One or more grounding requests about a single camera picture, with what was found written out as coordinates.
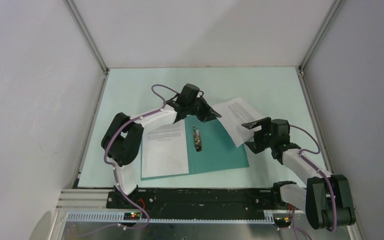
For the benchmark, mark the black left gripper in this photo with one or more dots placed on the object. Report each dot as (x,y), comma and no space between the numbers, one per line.
(208,113)

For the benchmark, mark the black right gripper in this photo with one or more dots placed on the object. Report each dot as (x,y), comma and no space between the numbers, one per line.
(256,146)

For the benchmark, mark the white paper sheet stack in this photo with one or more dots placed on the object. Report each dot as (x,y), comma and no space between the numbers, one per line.
(234,113)

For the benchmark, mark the teal plastic folder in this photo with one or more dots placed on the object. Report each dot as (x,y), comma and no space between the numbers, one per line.
(218,153)

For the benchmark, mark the printed white paper sheet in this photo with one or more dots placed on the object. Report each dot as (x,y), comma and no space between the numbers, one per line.
(164,152)

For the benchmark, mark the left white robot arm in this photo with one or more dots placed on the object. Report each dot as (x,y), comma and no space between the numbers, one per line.
(123,138)

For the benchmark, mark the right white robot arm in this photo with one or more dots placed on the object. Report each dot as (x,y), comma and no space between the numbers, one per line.
(326,198)

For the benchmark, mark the metal folder clip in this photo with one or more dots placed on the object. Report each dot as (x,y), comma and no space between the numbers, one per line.
(197,139)

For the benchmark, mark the right controller board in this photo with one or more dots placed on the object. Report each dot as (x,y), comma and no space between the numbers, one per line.
(282,222)

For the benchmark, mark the controller board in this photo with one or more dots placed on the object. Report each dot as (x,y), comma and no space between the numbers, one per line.
(132,216)
(282,222)

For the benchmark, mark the left controller board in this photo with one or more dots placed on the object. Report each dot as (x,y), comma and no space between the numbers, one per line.
(132,216)

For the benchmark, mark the aluminium frame left post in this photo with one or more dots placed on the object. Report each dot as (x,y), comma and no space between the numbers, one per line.
(86,34)

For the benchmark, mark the aluminium frame post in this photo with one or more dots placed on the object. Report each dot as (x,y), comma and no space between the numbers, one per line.
(86,34)
(327,21)

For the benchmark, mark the aluminium frame right post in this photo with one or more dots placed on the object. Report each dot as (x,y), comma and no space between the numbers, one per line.
(327,21)

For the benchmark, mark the aluminium front frame rail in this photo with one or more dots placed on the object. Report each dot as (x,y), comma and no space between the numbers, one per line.
(90,204)

